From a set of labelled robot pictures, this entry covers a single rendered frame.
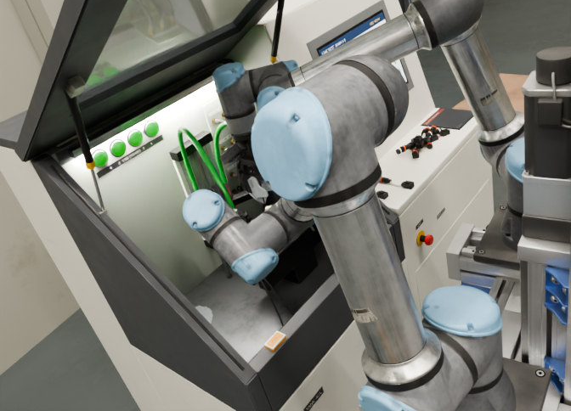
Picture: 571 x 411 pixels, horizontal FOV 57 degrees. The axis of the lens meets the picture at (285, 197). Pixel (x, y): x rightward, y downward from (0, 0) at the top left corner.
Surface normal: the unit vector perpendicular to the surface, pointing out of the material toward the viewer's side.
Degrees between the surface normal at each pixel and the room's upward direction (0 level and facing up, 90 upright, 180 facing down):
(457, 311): 8
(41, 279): 90
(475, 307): 8
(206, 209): 45
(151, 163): 90
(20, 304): 90
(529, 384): 0
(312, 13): 76
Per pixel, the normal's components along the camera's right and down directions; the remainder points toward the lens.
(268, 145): -0.73, 0.38
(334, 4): 0.67, -0.04
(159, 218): 0.75, 0.17
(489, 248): -0.23, -0.84
